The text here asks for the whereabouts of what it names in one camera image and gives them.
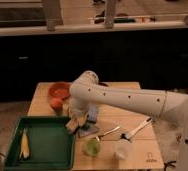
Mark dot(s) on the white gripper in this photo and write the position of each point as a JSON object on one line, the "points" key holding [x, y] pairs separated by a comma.
{"points": [[78, 110]]}

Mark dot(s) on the wooden board eraser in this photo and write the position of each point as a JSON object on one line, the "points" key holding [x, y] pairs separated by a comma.
{"points": [[72, 125]]}

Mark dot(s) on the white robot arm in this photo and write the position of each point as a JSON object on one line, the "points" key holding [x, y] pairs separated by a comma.
{"points": [[166, 105]]}

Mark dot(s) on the green plastic tray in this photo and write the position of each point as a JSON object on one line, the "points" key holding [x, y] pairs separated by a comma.
{"points": [[51, 146]]}

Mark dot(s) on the blue sponge block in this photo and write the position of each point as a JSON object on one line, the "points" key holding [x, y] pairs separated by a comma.
{"points": [[93, 113]]}

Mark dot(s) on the green cucumber toy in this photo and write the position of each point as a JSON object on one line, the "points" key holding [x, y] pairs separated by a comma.
{"points": [[86, 126]]}

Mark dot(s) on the orange carrot toy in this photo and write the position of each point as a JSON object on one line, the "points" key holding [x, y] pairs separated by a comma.
{"points": [[57, 105]]}

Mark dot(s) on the orange plastic bowl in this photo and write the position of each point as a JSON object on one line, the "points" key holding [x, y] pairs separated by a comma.
{"points": [[59, 90]]}

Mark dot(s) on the metal spoon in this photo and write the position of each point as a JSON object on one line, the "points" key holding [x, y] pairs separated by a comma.
{"points": [[98, 137]]}

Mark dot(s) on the dark brown bowl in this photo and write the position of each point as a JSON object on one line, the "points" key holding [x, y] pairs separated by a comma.
{"points": [[103, 84]]}

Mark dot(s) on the green plastic cup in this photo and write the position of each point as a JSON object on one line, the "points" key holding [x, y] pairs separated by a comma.
{"points": [[92, 147]]}

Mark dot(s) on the white plastic cup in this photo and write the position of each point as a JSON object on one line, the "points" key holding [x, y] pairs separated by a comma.
{"points": [[122, 149]]}

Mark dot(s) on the yellow corn cob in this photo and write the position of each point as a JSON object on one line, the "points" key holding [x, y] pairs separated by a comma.
{"points": [[24, 148]]}

